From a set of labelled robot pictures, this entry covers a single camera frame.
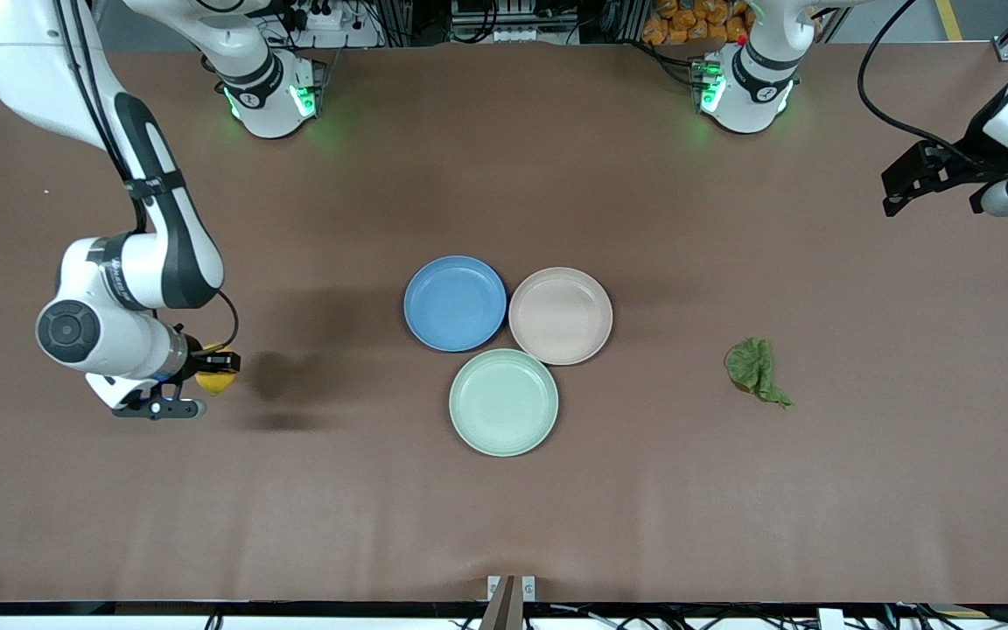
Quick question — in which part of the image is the bag of orange items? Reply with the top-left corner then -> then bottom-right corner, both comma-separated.
641,0 -> 752,46

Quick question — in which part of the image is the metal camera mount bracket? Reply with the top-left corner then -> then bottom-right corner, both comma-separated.
479,575 -> 537,630

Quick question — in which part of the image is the green lettuce leaf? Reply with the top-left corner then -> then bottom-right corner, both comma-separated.
724,338 -> 794,410

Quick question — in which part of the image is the yellow lemon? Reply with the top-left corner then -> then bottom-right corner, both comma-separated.
196,343 -> 238,395

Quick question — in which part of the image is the blue round plate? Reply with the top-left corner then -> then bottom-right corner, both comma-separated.
403,255 -> 508,354

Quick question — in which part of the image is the white electronics box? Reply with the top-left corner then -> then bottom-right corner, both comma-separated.
451,0 -> 580,45

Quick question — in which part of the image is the beige round plate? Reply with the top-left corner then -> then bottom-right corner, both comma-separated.
508,267 -> 614,367

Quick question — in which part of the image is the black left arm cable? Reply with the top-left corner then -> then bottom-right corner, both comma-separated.
857,0 -> 982,165

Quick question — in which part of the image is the pale green round plate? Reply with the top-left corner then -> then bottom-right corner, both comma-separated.
449,348 -> 559,458

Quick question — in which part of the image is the white power strip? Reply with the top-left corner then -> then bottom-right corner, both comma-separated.
292,0 -> 349,32

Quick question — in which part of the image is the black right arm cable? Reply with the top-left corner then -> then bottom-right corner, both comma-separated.
55,0 -> 241,353

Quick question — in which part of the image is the brown table cover sheet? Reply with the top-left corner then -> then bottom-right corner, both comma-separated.
0,42 -> 1008,605

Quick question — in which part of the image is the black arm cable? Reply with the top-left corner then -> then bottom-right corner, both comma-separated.
857,0 -> 982,165
55,0 -> 241,353

